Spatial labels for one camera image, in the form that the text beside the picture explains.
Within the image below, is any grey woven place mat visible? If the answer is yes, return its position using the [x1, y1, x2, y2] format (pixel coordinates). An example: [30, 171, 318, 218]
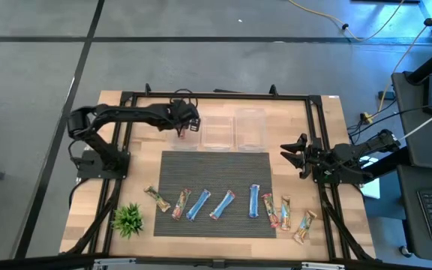
[153, 151, 278, 239]

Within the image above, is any blue granola bar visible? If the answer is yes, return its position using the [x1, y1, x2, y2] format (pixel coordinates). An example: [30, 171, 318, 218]
[248, 184, 261, 219]
[209, 189, 236, 221]
[185, 188, 212, 222]

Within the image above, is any black desk with laptop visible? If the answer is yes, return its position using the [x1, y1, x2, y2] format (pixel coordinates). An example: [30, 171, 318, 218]
[396, 163, 432, 263]

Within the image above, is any white cable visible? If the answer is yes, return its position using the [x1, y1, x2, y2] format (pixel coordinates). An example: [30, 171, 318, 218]
[398, 111, 432, 143]

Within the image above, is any tall clear plastic bin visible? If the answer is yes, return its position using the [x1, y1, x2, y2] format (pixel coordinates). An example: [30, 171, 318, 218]
[234, 107, 269, 153]

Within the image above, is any yellow floor cable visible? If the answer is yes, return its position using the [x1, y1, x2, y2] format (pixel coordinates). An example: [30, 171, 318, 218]
[288, 0, 406, 42]

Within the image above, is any cream cable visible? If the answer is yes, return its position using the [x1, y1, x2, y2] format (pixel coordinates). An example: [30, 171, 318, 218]
[377, 0, 432, 112]

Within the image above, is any small green artificial plant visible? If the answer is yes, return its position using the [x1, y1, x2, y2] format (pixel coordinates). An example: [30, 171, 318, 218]
[110, 202, 145, 240]

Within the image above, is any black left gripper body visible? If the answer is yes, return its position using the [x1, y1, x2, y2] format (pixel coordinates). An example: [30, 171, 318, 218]
[169, 99, 201, 132]

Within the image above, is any orange teal granola bar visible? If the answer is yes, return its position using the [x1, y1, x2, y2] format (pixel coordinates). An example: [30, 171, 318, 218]
[292, 209, 318, 245]
[280, 195, 292, 232]

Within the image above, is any small clear plastic bin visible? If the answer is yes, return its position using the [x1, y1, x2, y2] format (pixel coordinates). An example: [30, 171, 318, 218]
[169, 112, 203, 152]

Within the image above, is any black aluminium table frame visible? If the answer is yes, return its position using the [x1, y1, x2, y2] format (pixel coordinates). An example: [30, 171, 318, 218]
[60, 82, 377, 263]

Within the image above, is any thin black cable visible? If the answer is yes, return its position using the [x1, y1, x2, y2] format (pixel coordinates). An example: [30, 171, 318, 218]
[347, 100, 432, 137]

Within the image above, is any medium clear plastic bin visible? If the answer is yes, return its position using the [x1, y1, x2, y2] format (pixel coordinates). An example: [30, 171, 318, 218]
[200, 115, 236, 152]

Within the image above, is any black overhead rig bar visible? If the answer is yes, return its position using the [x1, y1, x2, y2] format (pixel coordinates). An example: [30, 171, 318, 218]
[0, 253, 432, 270]

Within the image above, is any green red granola bar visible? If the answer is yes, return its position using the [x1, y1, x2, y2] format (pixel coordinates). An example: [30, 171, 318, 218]
[143, 184, 172, 213]

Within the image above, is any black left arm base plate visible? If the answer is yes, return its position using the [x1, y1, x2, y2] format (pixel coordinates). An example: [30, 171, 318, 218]
[76, 149, 131, 180]

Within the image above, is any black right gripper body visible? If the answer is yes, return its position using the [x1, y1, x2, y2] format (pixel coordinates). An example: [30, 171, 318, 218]
[300, 136, 328, 180]

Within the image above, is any black desk with adapter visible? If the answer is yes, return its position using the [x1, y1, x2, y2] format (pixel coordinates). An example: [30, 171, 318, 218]
[391, 70, 432, 167]

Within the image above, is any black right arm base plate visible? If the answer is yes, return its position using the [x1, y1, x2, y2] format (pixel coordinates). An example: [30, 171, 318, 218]
[313, 164, 365, 185]

